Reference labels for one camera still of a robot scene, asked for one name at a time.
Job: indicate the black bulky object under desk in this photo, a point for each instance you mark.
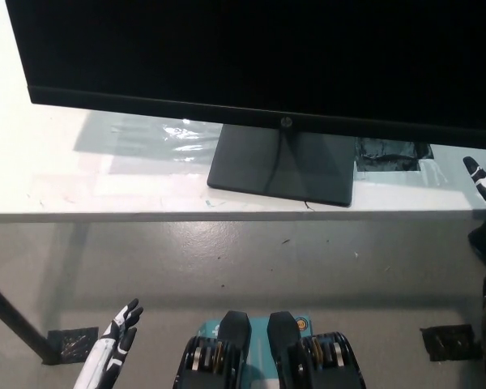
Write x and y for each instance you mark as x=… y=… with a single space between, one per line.
x=484 y=241

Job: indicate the black floor tape patch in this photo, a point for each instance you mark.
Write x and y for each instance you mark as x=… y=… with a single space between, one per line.
x=71 y=344
x=449 y=342

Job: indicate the black tape patch on desk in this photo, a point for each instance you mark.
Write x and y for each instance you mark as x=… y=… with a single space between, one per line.
x=384 y=156

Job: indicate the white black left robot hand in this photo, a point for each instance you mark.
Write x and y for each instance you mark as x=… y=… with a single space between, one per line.
x=113 y=348

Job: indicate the clear plastic film sheet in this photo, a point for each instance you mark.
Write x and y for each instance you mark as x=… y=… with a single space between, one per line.
x=154 y=146

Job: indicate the black metal desk leg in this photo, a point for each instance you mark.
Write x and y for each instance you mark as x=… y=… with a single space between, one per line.
x=20 y=324

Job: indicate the black HP computer monitor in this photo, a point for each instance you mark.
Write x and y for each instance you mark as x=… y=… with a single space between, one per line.
x=243 y=61

